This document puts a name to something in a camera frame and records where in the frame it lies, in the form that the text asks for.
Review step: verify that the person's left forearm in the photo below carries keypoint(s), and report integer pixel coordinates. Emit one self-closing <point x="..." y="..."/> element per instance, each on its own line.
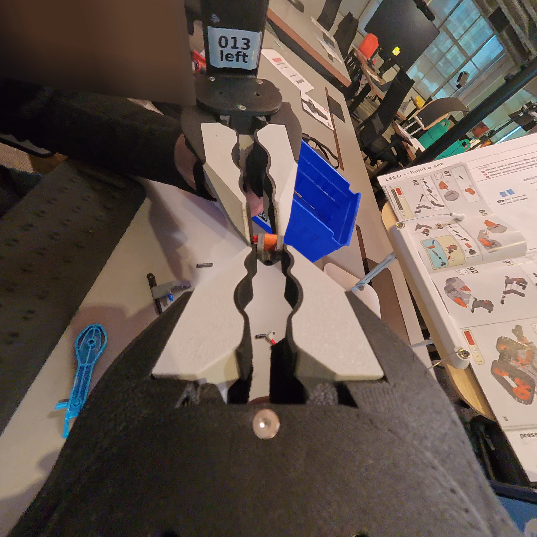
<point x="105" y="134"/>

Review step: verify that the grey table with wood edge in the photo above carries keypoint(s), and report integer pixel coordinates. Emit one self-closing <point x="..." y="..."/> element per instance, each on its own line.
<point x="293" y="25"/>

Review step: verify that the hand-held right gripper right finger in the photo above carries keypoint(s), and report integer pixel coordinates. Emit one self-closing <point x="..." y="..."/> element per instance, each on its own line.
<point x="331" y="335"/>

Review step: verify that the paper sheet with red mark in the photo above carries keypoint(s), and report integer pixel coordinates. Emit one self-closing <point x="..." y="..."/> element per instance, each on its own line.
<point x="289" y="71"/>

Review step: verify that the white booklet holder board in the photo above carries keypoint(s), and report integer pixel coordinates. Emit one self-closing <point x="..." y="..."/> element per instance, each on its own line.
<point x="426" y="293"/>

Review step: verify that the translucent blue plastic tool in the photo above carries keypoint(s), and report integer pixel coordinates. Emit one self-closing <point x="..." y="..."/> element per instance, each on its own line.
<point x="90" y="342"/>

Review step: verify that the blue plastic bin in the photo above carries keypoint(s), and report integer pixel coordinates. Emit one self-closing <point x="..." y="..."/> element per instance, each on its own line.
<point x="323" y="226"/>

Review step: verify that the black metal post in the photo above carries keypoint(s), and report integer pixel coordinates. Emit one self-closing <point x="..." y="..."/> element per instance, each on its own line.
<point x="495" y="98"/>

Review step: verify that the small white connector assembly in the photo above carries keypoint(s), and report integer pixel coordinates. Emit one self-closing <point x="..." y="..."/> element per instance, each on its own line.
<point x="264" y="336"/>

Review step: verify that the orange connector piece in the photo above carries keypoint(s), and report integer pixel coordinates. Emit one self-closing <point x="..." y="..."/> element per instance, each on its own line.
<point x="270" y="240"/>

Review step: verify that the dark flat strip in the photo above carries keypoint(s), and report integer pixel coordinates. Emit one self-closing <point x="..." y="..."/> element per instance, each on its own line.
<point x="335" y="107"/>

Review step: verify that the large black monitor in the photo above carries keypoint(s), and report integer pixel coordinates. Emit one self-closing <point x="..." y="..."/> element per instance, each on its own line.
<point x="398" y="25"/>

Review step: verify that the person's left hand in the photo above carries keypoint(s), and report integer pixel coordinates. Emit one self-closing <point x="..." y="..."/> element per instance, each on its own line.
<point x="184" y="163"/>

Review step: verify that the orange bag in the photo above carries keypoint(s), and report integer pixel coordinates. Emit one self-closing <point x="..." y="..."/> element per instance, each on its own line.
<point x="369" y="44"/>

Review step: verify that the black perforated board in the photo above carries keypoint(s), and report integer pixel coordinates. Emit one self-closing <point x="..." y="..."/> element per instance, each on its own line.
<point x="50" y="251"/>

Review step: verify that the black shell chair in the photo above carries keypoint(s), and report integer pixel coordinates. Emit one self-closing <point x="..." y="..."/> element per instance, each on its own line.
<point x="444" y="105"/>

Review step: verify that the black office chair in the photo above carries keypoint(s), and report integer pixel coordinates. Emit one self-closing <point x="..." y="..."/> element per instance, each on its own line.
<point x="329" y="12"/>
<point x="346" y="33"/>
<point x="390" y="109"/>

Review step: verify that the white instruction sheet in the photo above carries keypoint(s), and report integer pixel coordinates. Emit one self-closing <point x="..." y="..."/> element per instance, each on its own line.
<point x="503" y="168"/>

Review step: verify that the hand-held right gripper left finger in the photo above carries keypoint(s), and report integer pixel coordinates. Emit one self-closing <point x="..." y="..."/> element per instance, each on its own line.
<point x="201" y="335"/>

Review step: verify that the dark grey connector piece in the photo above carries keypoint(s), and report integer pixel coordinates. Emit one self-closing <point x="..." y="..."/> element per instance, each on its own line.
<point x="266" y="255"/>

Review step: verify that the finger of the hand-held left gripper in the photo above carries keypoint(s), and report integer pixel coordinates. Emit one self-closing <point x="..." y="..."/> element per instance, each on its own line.
<point x="283" y="168"/>
<point x="220" y="168"/>

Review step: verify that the small printed booklet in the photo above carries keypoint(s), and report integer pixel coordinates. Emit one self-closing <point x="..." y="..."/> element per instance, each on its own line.
<point x="316" y="109"/>

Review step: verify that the grey beam black axle assembly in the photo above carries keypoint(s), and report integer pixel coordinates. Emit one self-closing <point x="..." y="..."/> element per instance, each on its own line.
<point x="165" y="288"/>

